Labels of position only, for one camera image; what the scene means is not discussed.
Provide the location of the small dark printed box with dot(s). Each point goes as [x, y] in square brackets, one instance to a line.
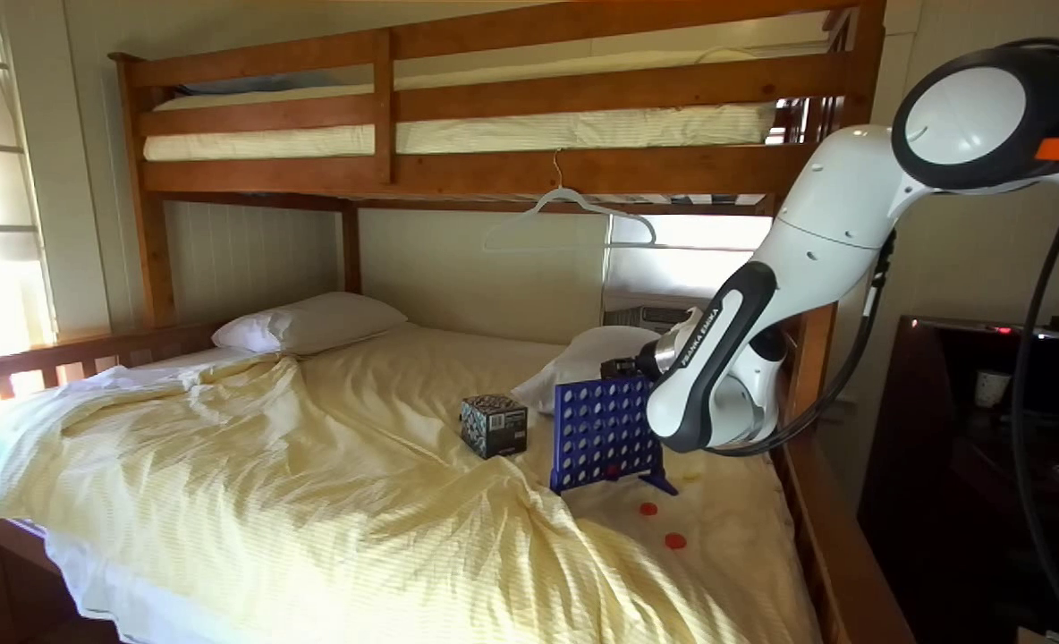
[494, 426]

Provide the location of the white plastic clothes hanger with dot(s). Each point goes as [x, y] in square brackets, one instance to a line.
[568, 196]

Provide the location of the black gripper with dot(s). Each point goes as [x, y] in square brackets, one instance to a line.
[622, 365]

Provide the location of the large white pillow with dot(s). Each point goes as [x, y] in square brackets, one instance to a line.
[587, 353]

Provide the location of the wooden bunk bed frame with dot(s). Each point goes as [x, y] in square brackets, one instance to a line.
[494, 172]

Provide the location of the flat white pillow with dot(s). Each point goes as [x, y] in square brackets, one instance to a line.
[309, 324]

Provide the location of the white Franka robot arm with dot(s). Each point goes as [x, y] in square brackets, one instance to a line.
[838, 203]

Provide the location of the blue connect four grid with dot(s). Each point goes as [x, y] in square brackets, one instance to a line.
[607, 436]

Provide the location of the white cup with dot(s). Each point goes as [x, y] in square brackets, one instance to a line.
[991, 389]

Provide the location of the pale yellow bed sheet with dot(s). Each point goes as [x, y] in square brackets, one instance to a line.
[315, 502]

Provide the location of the dark wooden cabinet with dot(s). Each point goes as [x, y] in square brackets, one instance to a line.
[947, 539]

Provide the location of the bunk mattress pale yellow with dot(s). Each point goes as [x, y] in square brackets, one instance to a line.
[577, 130]

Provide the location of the window air conditioner unit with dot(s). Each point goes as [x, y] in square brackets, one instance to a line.
[639, 318]

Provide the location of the orange game chip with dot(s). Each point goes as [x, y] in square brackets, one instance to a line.
[675, 541]
[647, 508]

